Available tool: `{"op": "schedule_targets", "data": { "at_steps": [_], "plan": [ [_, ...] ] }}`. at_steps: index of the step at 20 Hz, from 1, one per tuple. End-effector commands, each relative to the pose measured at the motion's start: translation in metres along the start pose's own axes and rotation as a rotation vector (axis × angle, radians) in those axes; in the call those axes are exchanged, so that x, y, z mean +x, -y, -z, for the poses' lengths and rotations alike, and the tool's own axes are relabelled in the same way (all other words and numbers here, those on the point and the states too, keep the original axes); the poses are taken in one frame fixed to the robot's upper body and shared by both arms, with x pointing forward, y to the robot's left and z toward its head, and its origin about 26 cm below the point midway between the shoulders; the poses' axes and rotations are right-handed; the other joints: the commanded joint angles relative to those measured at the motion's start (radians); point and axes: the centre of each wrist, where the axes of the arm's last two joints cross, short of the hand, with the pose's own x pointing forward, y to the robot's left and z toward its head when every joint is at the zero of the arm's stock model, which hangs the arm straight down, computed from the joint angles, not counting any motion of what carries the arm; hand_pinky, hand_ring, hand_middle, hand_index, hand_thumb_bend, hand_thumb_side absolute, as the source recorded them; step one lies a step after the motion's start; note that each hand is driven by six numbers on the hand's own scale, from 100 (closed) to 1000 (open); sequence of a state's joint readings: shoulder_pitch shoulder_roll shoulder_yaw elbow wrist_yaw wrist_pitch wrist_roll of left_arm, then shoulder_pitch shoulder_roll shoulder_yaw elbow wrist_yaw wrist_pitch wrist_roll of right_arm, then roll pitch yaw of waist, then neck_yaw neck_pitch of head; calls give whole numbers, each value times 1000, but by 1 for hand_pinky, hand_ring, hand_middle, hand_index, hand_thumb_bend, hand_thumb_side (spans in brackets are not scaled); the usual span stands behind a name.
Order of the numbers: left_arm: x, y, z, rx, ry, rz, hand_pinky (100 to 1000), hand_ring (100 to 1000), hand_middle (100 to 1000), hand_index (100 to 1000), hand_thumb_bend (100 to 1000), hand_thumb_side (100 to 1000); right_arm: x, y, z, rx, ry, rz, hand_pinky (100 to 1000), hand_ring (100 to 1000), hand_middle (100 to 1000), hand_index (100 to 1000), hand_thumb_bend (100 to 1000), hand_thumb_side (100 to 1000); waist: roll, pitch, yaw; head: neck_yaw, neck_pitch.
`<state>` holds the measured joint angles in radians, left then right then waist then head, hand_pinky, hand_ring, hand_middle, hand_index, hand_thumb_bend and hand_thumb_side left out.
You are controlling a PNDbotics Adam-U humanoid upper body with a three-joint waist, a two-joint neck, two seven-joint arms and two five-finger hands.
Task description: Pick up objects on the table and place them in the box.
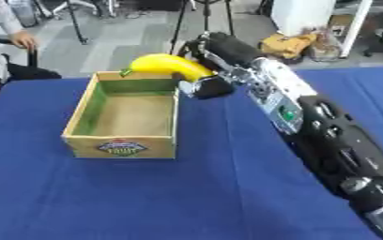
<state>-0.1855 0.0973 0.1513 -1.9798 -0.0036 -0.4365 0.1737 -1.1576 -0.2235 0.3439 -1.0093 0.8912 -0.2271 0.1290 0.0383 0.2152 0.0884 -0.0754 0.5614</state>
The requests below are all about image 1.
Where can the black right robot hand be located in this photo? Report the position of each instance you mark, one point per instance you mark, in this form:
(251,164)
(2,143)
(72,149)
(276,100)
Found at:
(227,50)

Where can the yellow toy banana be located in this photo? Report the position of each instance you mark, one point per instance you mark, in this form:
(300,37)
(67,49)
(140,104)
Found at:
(167,65)

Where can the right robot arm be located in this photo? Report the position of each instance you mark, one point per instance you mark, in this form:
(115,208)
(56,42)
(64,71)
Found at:
(315,125)

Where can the tan cardboard box green inside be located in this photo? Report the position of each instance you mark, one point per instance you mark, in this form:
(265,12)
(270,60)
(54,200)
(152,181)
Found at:
(124,118)

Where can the black tripod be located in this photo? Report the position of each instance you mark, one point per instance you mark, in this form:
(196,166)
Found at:
(203,18)

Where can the white cabinet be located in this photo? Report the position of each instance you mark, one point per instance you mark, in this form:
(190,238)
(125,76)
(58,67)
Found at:
(301,15)

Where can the clear plastic bag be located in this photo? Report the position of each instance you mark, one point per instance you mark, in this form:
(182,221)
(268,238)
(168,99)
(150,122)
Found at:
(325,47)

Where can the black stand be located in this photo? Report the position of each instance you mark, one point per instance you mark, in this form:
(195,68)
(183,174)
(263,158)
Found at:
(75,22)

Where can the black chair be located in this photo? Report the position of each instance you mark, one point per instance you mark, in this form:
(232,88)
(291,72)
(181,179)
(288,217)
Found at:
(25,67)

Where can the person's hand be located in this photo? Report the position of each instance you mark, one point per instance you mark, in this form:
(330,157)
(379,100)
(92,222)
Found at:
(23,40)

